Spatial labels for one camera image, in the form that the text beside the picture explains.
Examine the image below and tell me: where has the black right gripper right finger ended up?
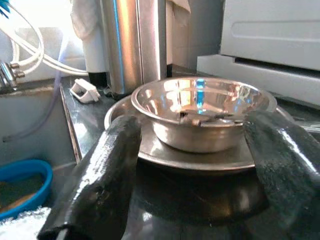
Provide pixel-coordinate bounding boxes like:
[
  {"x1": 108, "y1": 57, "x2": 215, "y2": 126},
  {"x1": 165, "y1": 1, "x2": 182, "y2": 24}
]
[{"x1": 243, "y1": 109, "x2": 320, "y2": 240}]

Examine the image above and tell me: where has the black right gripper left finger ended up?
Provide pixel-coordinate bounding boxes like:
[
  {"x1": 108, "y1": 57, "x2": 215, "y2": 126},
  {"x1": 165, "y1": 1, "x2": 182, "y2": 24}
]
[{"x1": 37, "y1": 114, "x2": 143, "y2": 240}]

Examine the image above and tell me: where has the round stainless steel plate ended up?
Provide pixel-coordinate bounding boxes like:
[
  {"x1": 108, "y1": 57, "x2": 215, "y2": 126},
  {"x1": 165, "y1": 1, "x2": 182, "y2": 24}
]
[{"x1": 103, "y1": 96, "x2": 295, "y2": 173}]

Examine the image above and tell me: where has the stainless steel bowl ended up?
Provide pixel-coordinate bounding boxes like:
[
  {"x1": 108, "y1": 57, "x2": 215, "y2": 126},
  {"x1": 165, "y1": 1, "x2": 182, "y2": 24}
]
[{"x1": 130, "y1": 76, "x2": 278, "y2": 153}]

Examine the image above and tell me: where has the blue plastic bowl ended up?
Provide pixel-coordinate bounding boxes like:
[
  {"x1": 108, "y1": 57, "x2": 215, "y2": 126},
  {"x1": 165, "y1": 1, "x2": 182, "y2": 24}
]
[{"x1": 0, "y1": 159, "x2": 54, "y2": 221}]

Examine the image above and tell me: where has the small white plastic clip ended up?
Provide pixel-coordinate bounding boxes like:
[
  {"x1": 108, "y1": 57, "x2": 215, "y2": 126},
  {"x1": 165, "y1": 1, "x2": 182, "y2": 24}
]
[{"x1": 69, "y1": 78, "x2": 101, "y2": 104}]

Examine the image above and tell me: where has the clear drain tube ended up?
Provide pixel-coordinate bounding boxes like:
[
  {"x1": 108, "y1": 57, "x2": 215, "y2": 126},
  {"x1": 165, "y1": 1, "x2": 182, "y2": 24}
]
[{"x1": 2, "y1": 72, "x2": 63, "y2": 142}]

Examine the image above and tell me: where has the clear bubble wrap sheet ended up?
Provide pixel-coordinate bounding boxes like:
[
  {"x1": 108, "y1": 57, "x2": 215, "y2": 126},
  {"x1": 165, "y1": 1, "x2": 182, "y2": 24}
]
[{"x1": 0, "y1": 206, "x2": 52, "y2": 240}]

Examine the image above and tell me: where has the stainless steel sink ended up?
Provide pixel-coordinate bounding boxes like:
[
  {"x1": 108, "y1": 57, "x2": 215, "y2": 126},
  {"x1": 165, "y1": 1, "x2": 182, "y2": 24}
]
[{"x1": 0, "y1": 82, "x2": 83, "y2": 208}]

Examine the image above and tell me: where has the tall stainless steel utensil holder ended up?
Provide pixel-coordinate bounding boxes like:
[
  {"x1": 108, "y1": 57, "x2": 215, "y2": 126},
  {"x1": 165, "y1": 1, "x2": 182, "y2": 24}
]
[{"x1": 99, "y1": 0, "x2": 168, "y2": 97}]

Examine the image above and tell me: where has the white washing machine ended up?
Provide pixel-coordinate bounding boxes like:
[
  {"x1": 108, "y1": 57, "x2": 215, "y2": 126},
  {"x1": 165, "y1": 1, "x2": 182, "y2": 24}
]
[{"x1": 196, "y1": 0, "x2": 320, "y2": 111}]

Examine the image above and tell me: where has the white looped hose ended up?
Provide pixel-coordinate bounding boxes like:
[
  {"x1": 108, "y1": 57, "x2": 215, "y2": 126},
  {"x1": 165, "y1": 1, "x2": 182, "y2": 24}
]
[{"x1": 0, "y1": 2, "x2": 46, "y2": 73}]

